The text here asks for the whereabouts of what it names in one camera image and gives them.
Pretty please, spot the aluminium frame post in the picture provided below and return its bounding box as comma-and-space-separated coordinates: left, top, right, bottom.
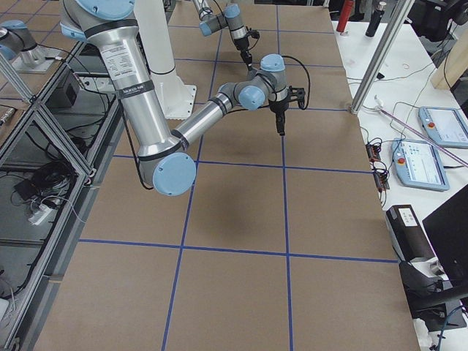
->
350, 0, 415, 115

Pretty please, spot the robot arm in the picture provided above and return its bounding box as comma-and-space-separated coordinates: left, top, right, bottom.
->
61, 1, 292, 196
192, 0, 260, 72

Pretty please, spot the blue teach pendant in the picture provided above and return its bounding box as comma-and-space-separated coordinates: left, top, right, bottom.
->
392, 139, 450, 192
418, 107, 467, 148

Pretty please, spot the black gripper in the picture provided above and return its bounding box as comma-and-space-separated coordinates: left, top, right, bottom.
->
268, 98, 289, 136
233, 37, 253, 72

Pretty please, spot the near blue teach pendant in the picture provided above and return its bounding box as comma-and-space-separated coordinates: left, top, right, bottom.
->
392, 139, 450, 192

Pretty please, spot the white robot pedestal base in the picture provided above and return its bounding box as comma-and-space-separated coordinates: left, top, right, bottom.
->
134, 0, 197, 120

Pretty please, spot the white power strip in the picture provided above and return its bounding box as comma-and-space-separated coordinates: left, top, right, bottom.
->
28, 204, 53, 225

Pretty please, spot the brown and white box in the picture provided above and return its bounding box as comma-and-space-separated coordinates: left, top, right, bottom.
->
385, 205, 435, 261

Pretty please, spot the aluminium side frame rail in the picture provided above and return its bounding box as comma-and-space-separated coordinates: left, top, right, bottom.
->
1, 43, 122, 350

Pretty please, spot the black monitor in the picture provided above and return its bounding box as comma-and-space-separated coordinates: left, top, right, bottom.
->
423, 186, 468, 284

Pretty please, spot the black bottle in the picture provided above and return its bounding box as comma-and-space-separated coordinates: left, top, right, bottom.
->
365, 1, 387, 37

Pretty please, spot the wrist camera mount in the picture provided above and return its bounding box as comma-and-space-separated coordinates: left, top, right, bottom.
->
246, 26, 260, 39
287, 86, 306, 110

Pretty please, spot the far blue teach pendant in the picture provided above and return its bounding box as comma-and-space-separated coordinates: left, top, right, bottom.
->
418, 107, 467, 148

